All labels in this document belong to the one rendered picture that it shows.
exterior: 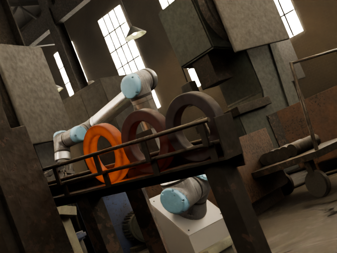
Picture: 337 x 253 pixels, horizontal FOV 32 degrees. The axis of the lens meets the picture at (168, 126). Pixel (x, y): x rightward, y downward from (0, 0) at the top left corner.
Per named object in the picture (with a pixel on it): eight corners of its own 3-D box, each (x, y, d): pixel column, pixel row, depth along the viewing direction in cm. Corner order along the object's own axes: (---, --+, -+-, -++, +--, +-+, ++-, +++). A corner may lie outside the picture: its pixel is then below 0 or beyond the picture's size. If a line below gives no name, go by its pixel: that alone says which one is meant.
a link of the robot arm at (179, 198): (205, 200, 300) (152, 64, 291) (188, 215, 286) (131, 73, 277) (182, 205, 309) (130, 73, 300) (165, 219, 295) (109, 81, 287)
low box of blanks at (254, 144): (295, 194, 498) (265, 123, 504) (258, 218, 439) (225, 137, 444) (209, 221, 551) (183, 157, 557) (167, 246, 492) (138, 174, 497)
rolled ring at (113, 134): (132, 133, 168) (124, 136, 166) (129, 190, 175) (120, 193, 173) (91, 114, 180) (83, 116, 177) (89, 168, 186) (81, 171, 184)
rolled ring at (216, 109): (164, 98, 159) (156, 100, 156) (216, 83, 146) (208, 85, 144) (182, 163, 159) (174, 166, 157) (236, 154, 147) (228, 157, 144)
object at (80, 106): (143, 229, 807) (91, 96, 823) (186, 214, 760) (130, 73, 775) (114, 243, 757) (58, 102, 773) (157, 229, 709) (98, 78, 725)
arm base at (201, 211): (189, 194, 332) (193, 179, 327) (212, 213, 321) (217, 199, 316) (165, 203, 319) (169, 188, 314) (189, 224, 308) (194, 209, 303)
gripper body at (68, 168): (75, 180, 326) (74, 160, 330) (62, 179, 320) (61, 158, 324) (68, 184, 331) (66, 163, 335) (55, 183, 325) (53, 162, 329)
